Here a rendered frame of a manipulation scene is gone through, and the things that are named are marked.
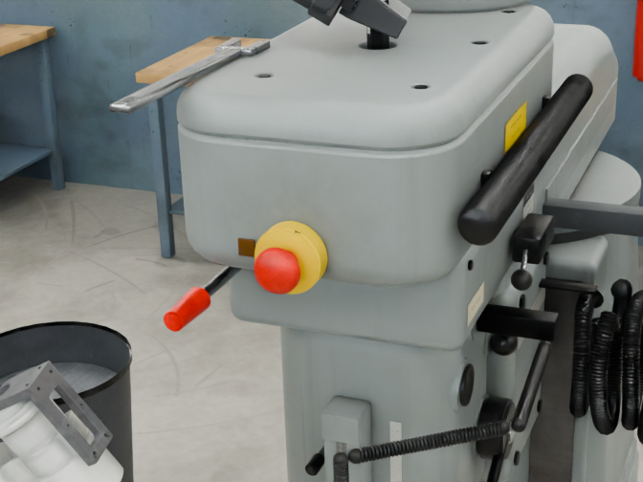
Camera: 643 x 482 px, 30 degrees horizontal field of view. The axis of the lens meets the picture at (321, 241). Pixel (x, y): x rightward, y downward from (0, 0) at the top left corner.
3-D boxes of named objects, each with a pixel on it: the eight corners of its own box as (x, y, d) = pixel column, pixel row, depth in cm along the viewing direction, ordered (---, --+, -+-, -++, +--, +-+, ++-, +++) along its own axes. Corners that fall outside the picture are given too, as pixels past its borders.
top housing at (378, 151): (443, 304, 99) (445, 117, 92) (162, 267, 108) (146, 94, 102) (557, 139, 139) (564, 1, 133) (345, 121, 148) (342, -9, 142)
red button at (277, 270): (295, 301, 98) (293, 255, 96) (251, 295, 99) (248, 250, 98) (310, 285, 101) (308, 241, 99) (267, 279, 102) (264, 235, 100)
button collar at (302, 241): (321, 298, 100) (318, 232, 98) (254, 290, 102) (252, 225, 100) (329, 290, 102) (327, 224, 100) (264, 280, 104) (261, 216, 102)
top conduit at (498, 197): (497, 249, 98) (498, 208, 97) (448, 243, 100) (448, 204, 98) (592, 103, 137) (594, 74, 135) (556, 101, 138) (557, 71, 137)
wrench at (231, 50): (141, 116, 96) (140, 105, 95) (99, 112, 97) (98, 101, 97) (270, 47, 116) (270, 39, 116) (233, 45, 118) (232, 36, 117)
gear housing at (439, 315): (463, 360, 111) (465, 260, 107) (225, 323, 119) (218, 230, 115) (540, 230, 139) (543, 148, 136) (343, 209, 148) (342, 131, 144)
